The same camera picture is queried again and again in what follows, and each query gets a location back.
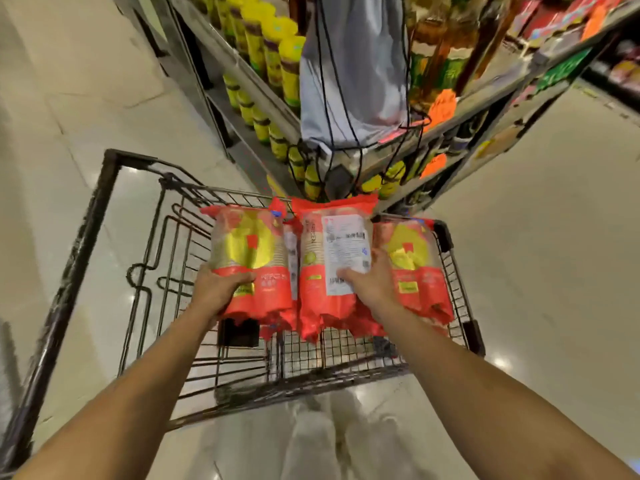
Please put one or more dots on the person's left hand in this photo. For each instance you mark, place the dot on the person's left hand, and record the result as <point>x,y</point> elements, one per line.
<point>212,294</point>

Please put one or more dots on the person's right hand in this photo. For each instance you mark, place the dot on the person's right hand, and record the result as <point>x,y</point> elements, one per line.
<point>377,289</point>

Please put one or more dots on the person's right thumb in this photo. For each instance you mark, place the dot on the person's right thumb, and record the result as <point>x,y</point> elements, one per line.
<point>352,277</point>

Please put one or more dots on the person's left thumb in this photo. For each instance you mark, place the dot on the person's left thumb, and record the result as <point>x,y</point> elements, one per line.
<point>239,281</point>

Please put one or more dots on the red packet with gold circle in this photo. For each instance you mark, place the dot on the red packet with gold circle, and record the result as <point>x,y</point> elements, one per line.
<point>250,244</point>

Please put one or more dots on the red packet with white label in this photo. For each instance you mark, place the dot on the red packet with white label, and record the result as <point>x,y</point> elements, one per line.
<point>320,254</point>

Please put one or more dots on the person's right forearm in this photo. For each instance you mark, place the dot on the person's right forearm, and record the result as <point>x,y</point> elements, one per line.
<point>475,394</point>

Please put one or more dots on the person's left forearm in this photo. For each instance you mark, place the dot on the person's left forearm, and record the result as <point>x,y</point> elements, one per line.
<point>135,394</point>

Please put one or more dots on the red packet with yellow print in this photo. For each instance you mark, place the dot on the red packet with yellow print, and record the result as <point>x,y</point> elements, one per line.
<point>415,264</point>

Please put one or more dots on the yellow-green bottles group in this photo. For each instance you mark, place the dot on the yellow-green bottles group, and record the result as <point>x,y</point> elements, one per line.
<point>387,178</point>

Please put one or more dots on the small orange price tag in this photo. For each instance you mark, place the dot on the small orange price tag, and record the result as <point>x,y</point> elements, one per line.
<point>434,165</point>

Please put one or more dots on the row of small yellow bottles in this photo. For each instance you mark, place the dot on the row of small yellow bottles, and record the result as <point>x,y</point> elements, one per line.
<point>272,137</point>

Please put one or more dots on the person's white trousers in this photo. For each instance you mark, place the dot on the person's white trousers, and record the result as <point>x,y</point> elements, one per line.
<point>350,439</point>

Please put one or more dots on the dark bottles group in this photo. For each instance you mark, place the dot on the dark bottles group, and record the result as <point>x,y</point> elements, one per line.
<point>462,134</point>

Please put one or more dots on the large orange price tag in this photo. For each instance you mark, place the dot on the large orange price tag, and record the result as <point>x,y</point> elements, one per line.
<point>442,108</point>

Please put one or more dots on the grey metal shelving unit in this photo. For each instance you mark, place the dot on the grey metal shelving unit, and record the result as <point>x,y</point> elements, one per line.
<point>500,94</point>

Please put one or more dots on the amber oil bottle green label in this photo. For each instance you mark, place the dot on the amber oil bottle green label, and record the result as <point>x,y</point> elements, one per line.
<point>457,54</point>
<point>425,49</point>

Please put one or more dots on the row of tall yellow bottles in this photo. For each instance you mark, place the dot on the row of tall yellow bottles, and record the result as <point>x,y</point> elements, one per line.
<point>265,39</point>

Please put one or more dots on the dark brown bottle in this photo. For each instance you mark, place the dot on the dark brown bottle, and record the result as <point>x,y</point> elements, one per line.
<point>487,34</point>

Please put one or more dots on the green shelf sign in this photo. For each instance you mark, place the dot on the green shelf sign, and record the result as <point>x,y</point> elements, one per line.
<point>562,69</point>

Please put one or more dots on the row of red boxes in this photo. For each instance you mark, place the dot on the row of red boxes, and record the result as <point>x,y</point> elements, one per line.
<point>545,17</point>

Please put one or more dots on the dark shelving unit with goods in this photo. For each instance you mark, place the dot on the dark shelving unit with goods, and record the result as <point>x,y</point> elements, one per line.
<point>617,69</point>

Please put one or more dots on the orange tag on shelf edge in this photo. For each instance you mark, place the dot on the orange tag on shelf edge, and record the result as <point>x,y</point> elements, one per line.
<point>595,22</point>

